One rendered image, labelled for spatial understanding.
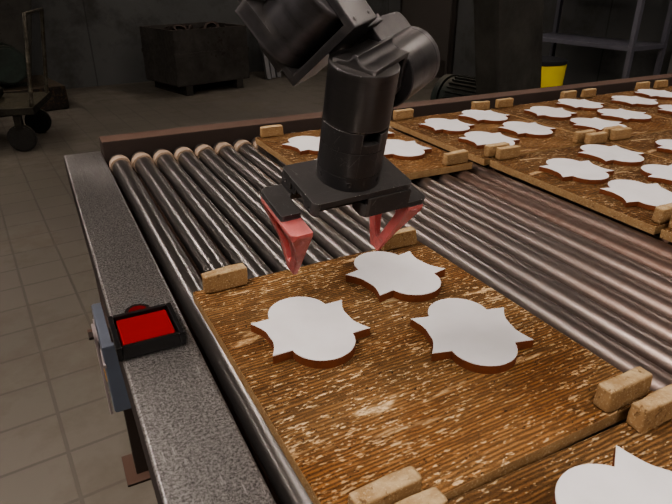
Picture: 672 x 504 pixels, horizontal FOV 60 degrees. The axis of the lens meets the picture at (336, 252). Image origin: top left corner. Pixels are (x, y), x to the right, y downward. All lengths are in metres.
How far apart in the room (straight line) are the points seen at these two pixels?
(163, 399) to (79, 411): 1.52
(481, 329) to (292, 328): 0.21
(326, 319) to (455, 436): 0.21
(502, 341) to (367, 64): 0.34
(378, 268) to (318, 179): 0.29
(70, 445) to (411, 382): 1.55
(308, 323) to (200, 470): 0.21
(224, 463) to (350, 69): 0.35
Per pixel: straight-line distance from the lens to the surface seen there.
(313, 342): 0.63
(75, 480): 1.92
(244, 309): 0.72
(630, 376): 0.63
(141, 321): 0.74
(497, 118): 1.67
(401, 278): 0.76
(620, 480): 0.45
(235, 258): 0.90
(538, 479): 0.53
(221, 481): 0.54
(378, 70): 0.46
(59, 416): 2.16
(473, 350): 0.64
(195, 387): 0.64
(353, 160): 0.48
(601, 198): 1.16
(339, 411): 0.56
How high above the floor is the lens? 1.31
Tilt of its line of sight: 26 degrees down
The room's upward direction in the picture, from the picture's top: straight up
